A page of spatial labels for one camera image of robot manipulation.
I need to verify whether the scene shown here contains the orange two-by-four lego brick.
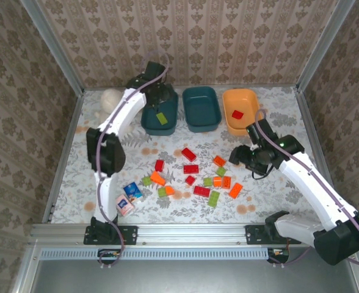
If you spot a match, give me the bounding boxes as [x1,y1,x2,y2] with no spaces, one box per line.
[228,183,244,200]

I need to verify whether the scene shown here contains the teal plastic bin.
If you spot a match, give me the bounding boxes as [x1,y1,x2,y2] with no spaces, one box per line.
[140,90,180,137]
[181,86,222,134]

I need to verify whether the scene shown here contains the white plush toy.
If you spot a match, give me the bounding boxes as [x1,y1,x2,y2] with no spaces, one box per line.
[94,88,125,123]

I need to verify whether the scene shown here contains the green two-by-four lego brick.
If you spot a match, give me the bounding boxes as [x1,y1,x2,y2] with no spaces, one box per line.
[208,190,221,208]

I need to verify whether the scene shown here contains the orange plastic bin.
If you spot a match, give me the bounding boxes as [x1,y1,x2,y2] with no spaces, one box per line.
[222,88,261,137]

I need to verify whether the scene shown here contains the orange sloped lego brick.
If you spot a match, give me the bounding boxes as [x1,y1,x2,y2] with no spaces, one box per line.
[150,171,166,187]

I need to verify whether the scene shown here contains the blue tissue pack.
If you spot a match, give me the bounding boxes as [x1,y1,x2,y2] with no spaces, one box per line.
[123,182,143,201]

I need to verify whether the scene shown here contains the pink tissue pack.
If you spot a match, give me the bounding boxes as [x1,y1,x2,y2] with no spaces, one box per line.
[115,195,136,217]

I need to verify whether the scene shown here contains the thin black camera cable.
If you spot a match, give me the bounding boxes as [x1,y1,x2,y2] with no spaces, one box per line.
[252,163,274,181]

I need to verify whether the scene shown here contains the aluminium table side rail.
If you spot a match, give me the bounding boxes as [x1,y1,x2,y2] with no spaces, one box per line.
[42,90,86,224]
[293,87,359,216]

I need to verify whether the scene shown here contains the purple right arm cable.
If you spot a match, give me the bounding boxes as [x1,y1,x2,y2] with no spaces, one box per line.
[255,109,359,267]

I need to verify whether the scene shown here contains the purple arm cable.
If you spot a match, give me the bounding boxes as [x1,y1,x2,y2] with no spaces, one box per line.
[255,109,359,267]
[95,50,171,271]

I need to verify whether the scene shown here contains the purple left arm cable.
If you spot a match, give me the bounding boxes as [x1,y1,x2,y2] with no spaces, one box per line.
[95,50,171,271]

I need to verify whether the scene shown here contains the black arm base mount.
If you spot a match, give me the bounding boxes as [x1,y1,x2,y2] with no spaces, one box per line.
[84,217,138,246]
[245,225,301,245]

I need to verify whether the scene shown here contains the aluminium front rail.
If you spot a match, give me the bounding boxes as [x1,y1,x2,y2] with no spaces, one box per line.
[29,223,290,245]

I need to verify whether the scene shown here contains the aluminium frame post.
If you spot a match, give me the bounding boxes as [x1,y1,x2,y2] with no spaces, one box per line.
[20,0,85,96]
[296,0,358,92]

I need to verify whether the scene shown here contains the grey slotted cable duct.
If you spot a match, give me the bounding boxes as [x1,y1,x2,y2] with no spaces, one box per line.
[40,247,274,261]

